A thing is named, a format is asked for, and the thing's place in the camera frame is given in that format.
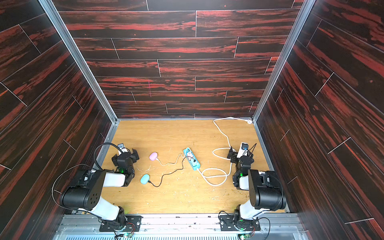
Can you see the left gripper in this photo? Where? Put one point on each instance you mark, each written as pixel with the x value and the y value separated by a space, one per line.
pixel 134 156

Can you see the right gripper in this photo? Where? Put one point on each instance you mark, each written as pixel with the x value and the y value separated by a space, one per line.
pixel 232 154

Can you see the pink earbud case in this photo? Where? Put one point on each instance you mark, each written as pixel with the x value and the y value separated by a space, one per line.
pixel 153 156

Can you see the blue earbud case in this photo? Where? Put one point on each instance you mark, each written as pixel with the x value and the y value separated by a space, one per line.
pixel 145 179

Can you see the teal USB charger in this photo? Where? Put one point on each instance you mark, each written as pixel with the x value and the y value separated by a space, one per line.
pixel 194 163

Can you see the pink USB charger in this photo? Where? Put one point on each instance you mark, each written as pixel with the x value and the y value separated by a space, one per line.
pixel 190 154

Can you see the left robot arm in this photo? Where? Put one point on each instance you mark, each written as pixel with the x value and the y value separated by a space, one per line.
pixel 85 192

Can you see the teal power strip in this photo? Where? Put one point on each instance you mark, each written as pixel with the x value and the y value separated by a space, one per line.
pixel 188 158

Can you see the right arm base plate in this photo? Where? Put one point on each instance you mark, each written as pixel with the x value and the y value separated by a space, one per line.
pixel 232 223

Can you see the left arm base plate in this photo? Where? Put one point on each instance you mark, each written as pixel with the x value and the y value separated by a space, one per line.
pixel 128 224

